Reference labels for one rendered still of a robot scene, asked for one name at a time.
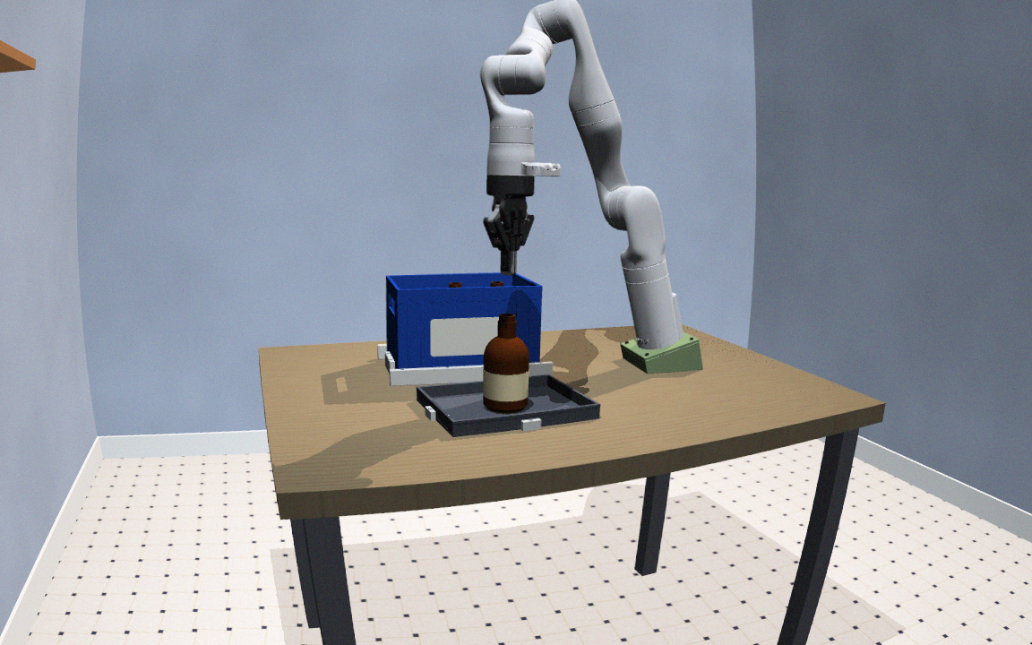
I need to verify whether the blue crate with dividers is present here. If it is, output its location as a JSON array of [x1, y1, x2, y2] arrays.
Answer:
[[386, 272, 541, 369]]

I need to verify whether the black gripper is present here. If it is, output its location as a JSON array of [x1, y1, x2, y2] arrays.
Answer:
[[483, 175, 535, 276]]

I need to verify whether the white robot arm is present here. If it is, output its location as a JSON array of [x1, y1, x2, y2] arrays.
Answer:
[[480, 0, 684, 349]]

